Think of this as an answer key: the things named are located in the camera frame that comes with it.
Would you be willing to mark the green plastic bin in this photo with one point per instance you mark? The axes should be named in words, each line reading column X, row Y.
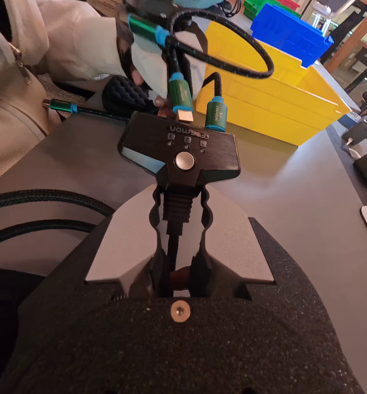
column 254, row 7

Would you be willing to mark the blue plastic bin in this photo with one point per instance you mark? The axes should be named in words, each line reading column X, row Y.
column 291, row 34

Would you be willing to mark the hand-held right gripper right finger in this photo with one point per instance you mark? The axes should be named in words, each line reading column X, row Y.
column 235, row 246

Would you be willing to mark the red plastic bin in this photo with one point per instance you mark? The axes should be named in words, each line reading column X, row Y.
column 289, row 3

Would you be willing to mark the person's right hand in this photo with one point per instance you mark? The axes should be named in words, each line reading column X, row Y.
column 180, row 277

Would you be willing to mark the person's cream zip jacket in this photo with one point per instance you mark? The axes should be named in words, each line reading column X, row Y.
column 8, row 107

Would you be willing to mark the black mesh pad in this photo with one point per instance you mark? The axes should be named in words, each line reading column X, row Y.
column 125, row 92

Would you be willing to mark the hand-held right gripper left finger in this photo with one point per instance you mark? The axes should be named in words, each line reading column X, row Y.
column 125, row 246

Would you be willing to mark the person's left forearm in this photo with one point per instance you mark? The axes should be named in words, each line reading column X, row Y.
column 78, row 40

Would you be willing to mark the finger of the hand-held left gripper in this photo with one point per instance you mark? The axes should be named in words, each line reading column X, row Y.
column 149, row 67
column 199, row 70

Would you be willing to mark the yellow plastic bin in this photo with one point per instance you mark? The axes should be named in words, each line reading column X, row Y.
column 263, row 101

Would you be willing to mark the person's left hand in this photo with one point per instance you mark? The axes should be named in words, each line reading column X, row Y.
column 163, row 103

